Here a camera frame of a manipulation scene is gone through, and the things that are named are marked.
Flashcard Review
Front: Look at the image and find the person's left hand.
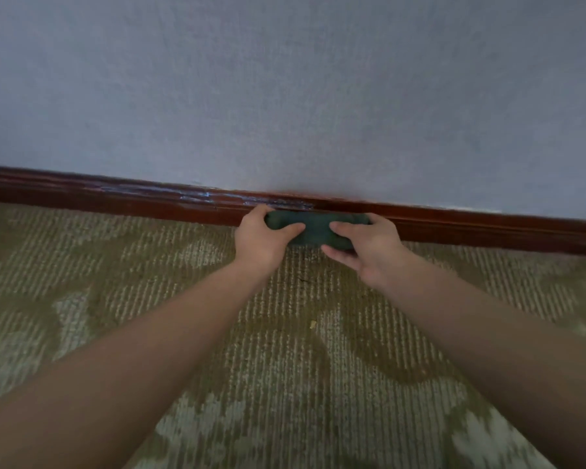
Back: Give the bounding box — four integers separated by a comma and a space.
233, 204, 307, 279

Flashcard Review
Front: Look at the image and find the person's right hand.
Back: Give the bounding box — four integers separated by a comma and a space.
321, 213, 416, 290

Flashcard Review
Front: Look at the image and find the dark green cloth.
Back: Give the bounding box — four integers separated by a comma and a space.
265, 210, 372, 251

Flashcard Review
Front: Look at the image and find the person's right forearm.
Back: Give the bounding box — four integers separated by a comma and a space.
378, 251, 586, 469

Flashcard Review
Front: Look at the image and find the person's left forearm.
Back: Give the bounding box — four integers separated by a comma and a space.
0, 261, 272, 469

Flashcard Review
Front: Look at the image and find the dark red wooden baseboard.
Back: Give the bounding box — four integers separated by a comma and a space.
0, 164, 586, 257

